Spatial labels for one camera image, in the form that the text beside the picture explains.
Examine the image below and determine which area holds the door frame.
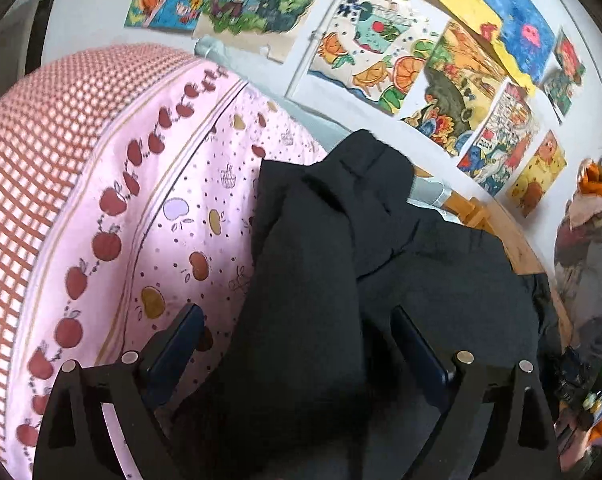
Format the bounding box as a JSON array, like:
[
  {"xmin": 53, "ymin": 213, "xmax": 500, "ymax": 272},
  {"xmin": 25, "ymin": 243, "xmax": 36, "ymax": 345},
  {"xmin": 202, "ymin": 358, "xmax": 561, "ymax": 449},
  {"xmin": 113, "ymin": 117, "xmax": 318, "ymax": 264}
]
[{"xmin": 0, "ymin": 0, "xmax": 62, "ymax": 108}]

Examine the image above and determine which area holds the pink fruit print bed sheet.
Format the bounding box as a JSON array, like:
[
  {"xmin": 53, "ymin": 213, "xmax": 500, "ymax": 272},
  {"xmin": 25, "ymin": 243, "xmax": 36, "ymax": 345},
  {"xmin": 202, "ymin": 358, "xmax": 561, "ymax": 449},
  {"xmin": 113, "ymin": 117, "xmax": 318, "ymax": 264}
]
[{"xmin": 0, "ymin": 44, "xmax": 332, "ymax": 472}]

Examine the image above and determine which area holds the wooden bed frame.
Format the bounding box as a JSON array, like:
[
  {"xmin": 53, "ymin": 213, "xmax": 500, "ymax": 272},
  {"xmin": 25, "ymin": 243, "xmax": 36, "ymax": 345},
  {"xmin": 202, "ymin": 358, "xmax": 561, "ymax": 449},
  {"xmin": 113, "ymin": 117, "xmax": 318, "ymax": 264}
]
[{"xmin": 441, "ymin": 195, "xmax": 574, "ymax": 346}]

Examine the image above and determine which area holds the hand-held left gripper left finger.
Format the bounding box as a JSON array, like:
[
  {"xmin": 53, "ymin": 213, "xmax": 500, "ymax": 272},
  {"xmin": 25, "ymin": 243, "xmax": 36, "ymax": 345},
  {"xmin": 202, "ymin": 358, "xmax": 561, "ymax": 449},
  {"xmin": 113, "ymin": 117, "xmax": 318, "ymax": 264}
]
[{"xmin": 32, "ymin": 304, "xmax": 205, "ymax": 480}]

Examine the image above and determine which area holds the white wall poster with oranges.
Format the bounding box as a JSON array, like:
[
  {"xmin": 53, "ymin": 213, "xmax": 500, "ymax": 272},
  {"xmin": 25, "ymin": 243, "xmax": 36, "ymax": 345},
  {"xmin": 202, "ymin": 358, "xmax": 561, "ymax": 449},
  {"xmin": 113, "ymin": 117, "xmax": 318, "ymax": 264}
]
[{"xmin": 306, "ymin": 0, "xmax": 443, "ymax": 118}]

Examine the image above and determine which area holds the small red figure wall poster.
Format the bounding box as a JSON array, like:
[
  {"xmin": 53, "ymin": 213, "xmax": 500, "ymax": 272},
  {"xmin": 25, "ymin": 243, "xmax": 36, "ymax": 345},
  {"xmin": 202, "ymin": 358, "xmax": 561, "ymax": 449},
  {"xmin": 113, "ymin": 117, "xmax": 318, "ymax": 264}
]
[{"xmin": 542, "ymin": 30, "xmax": 588, "ymax": 124}]

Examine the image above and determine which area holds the yellow and blue wall poster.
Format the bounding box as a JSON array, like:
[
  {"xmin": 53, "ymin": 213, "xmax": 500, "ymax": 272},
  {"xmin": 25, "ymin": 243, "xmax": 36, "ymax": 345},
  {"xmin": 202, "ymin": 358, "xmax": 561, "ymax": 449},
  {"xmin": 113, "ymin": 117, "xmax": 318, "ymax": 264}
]
[{"xmin": 376, "ymin": 0, "xmax": 558, "ymax": 97}]

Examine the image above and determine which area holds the dark green shape wall poster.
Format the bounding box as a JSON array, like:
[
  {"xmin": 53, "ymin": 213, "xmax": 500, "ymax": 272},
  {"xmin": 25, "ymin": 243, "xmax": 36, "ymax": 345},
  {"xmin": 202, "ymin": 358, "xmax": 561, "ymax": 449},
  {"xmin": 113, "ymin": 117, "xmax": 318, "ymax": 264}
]
[{"xmin": 400, "ymin": 20, "xmax": 508, "ymax": 157}]

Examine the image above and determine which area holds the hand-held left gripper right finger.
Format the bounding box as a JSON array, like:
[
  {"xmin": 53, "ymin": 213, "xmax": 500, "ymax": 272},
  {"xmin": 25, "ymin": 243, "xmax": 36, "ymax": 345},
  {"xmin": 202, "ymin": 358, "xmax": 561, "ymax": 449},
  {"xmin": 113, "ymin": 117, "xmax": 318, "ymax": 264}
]
[{"xmin": 391, "ymin": 306, "xmax": 563, "ymax": 480}]

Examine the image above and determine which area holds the black garment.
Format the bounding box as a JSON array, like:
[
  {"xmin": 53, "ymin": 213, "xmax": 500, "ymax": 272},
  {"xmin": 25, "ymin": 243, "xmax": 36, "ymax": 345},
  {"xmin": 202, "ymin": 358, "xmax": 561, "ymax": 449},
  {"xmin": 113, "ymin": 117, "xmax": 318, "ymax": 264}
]
[{"xmin": 171, "ymin": 129, "xmax": 574, "ymax": 480}]

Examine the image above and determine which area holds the pile of clothes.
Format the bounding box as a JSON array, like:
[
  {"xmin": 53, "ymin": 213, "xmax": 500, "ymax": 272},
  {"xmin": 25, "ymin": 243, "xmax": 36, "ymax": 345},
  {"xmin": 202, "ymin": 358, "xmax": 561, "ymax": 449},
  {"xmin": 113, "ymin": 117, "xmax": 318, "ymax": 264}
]
[{"xmin": 554, "ymin": 180, "xmax": 602, "ymax": 348}]

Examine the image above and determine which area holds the orange cloth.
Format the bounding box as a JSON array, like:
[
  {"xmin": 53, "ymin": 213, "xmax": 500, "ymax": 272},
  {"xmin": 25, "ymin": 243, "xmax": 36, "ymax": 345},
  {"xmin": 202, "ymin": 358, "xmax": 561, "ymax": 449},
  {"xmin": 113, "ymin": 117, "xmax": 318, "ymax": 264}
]
[{"xmin": 577, "ymin": 158, "xmax": 602, "ymax": 197}]

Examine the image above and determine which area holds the comic style wall poster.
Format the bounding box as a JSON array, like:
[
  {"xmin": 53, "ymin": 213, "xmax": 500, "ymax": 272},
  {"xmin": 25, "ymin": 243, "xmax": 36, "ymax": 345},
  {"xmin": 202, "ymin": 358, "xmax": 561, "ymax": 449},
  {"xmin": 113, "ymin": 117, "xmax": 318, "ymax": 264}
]
[{"xmin": 456, "ymin": 80, "xmax": 543, "ymax": 197}]

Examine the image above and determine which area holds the orange and yellow wall poster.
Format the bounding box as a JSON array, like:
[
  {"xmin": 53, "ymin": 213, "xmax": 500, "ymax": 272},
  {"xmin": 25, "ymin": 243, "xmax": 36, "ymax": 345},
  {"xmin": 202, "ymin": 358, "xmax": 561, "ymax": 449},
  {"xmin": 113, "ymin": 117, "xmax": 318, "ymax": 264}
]
[{"xmin": 505, "ymin": 130, "xmax": 568, "ymax": 219}]

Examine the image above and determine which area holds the blonde figure wall poster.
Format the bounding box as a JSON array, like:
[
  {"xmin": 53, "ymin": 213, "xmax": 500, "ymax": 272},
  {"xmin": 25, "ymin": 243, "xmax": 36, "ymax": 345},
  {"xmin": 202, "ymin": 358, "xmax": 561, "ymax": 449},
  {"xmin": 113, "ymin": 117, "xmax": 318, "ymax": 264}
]
[{"xmin": 193, "ymin": 0, "xmax": 343, "ymax": 65}]

